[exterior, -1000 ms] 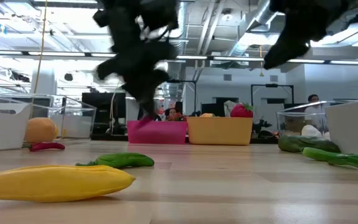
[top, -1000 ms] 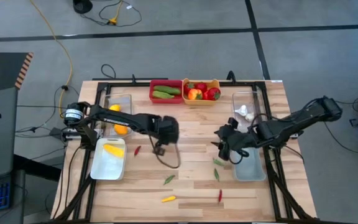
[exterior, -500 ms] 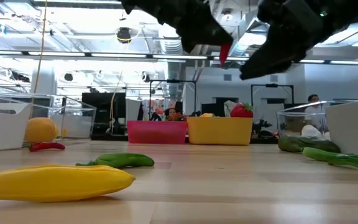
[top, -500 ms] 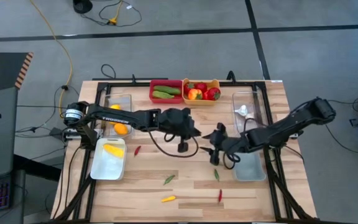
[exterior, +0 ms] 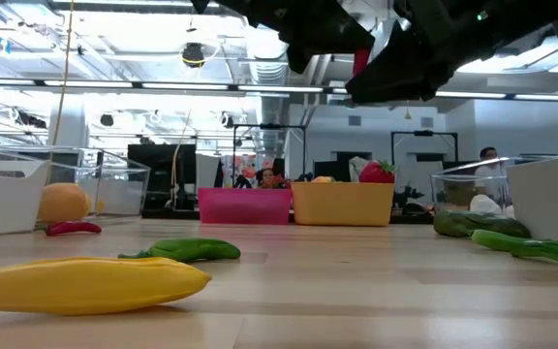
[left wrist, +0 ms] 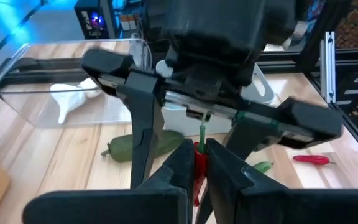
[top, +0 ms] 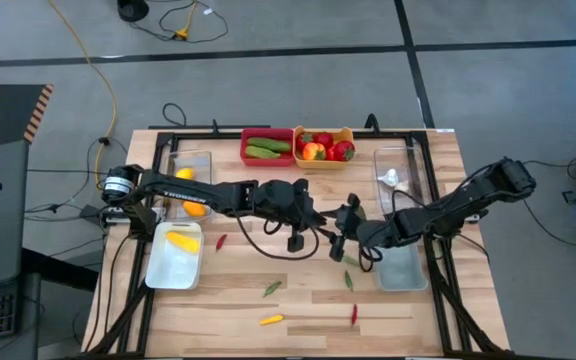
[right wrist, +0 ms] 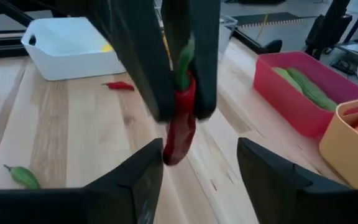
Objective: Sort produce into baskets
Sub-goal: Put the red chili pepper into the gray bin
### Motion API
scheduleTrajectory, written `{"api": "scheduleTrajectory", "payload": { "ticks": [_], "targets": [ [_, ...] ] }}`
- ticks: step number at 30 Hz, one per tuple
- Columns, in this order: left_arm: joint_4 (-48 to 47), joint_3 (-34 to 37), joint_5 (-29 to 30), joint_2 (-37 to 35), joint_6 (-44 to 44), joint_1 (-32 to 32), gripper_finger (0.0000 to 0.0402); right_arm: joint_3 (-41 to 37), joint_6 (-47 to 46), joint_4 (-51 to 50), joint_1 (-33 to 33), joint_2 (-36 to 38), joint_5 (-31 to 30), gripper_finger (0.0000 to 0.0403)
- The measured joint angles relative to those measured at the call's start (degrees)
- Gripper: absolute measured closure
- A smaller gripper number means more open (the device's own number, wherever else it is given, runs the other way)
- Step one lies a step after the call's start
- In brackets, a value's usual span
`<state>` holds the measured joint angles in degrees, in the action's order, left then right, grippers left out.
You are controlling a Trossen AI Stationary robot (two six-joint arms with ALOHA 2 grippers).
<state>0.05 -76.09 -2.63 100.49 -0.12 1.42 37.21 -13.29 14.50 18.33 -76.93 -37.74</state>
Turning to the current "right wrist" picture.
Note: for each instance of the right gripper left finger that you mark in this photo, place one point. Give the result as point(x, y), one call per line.
point(129, 193)

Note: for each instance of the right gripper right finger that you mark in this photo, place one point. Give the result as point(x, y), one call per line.
point(278, 193)

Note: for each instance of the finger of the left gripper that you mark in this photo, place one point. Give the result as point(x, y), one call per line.
point(207, 62)
point(141, 62)

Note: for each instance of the red chili pepper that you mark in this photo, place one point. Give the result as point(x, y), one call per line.
point(120, 86)
point(180, 130)

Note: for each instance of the yellow chili pepper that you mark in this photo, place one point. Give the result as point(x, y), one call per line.
point(107, 48)

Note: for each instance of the green leaf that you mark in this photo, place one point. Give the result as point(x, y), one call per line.
point(23, 178)

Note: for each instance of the bright green cucumber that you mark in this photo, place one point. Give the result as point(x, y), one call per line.
point(312, 90)

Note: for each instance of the white plastic bin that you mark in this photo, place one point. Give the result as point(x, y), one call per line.
point(67, 59)

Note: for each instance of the orange plastic basket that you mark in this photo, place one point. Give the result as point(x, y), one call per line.
point(343, 149)

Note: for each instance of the large black striped-edge mat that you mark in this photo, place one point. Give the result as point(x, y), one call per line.
point(278, 18)

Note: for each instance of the red plastic basket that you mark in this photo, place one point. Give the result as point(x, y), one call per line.
point(284, 105)

